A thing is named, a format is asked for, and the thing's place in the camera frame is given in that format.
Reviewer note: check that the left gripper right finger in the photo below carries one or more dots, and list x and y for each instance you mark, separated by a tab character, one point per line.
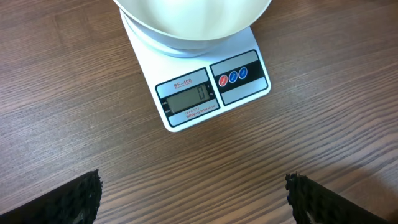
313	203

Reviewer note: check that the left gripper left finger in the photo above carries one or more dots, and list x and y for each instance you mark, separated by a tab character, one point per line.
77	201

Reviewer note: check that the white digital kitchen scale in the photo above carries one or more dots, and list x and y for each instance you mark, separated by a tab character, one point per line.
190	88

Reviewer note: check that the white bowl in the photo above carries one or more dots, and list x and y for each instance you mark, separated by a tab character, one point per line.
192	24

